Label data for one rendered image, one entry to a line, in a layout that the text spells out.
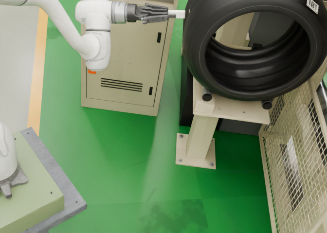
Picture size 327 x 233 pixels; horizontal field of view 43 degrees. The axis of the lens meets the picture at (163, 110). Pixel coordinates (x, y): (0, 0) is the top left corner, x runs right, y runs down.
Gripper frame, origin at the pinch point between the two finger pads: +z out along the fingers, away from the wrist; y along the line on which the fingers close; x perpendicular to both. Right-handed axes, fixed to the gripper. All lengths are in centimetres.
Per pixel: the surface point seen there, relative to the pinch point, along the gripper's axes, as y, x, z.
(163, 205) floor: -12, 125, -5
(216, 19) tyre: -12.5, -6.1, 15.2
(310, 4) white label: -11, -13, 49
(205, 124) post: 27, 94, 18
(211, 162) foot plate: 25, 128, 25
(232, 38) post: 26.8, 30.2, 28.1
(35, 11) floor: 169, 108, -129
